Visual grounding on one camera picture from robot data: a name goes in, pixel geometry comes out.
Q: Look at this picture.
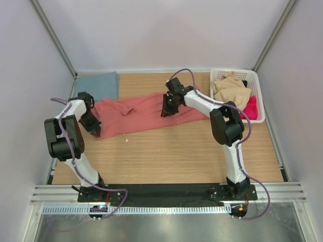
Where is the aluminium front rail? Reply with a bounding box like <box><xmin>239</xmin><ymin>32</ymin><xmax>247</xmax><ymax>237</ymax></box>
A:
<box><xmin>30</xmin><ymin>182</ymin><xmax>306</xmax><ymax>205</ymax></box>

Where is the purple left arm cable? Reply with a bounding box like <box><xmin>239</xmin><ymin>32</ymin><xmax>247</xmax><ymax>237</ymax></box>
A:
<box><xmin>50</xmin><ymin>97</ymin><xmax>129</xmax><ymax>221</ymax></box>

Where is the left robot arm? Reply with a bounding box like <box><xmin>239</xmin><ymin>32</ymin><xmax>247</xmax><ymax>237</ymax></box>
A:
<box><xmin>44</xmin><ymin>92</ymin><xmax>107</xmax><ymax>202</ymax></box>

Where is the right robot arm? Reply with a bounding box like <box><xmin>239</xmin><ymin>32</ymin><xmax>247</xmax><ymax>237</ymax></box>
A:
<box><xmin>161</xmin><ymin>78</ymin><xmax>250</xmax><ymax>200</ymax></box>

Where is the right aluminium frame post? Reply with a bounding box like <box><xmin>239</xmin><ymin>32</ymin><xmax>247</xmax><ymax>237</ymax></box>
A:
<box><xmin>252</xmin><ymin>0</ymin><xmax>299</xmax><ymax>72</ymax></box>

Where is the white plastic laundry basket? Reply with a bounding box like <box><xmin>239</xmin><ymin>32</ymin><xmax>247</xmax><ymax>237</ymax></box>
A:
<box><xmin>210</xmin><ymin>68</ymin><xmax>265</xmax><ymax>124</ymax></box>

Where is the folded blue-grey t-shirt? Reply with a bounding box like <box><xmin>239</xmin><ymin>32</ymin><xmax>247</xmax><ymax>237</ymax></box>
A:
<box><xmin>74</xmin><ymin>72</ymin><xmax>119</xmax><ymax>102</ymax></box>

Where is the aluminium frame post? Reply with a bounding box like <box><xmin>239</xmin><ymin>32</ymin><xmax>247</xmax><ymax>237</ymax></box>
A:
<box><xmin>29</xmin><ymin>0</ymin><xmax>77</xmax><ymax>80</ymax></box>
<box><xmin>252</xmin><ymin>0</ymin><xmax>299</xmax><ymax>72</ymax></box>

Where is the magenta pink t-shirt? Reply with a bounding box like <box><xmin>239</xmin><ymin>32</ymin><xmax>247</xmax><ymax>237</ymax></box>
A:
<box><xmin>238</xmin><ymin>96</ymin><xmax>258</xmax><ymax>120</ymax></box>

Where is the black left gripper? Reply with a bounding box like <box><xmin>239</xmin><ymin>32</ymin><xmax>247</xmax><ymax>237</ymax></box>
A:
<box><xmin>79</xmin><ymin>111</ymin><xmax>102</xmax><ymax>137</ymax></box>

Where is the salmon red t-shirt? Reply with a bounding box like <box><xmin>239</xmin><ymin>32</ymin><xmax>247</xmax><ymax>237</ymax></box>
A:
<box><xmin>92</xmin><ymin>93</ymin><xmax>207</xmax><ymax>139</ymax></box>

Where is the black garment in basket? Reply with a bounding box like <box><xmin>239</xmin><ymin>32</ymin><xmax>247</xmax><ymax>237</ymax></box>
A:
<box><xmin>242</xmin><ymin>80</ymin><xmax>248</xmax><ymax>88</ymax></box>

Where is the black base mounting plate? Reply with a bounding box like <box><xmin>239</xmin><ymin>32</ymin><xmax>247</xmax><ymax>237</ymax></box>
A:
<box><xmin>72</xmin><ymin>184</ymin><xmax>258</xmax><ymax>208</ymax></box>

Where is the beige t-shirt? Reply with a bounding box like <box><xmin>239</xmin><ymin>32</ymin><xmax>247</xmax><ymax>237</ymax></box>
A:
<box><xmin>210</xmin><ymin>72</ymin><xmax>251</xmax><ymax>110</ymax></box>

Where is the perforated cable duct strip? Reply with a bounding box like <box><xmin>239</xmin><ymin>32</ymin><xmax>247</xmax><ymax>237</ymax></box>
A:
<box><xmin>42</xmin><ymin>204</ymin><xmax>231</xmax><ymax>216</ymax></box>

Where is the left aluminium frame post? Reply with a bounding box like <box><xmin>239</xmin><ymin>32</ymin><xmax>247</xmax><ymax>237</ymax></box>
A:
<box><xmin>29</xmin><ymin>0</ymin><xmax>77</xmax><ymax>80</ymax></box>

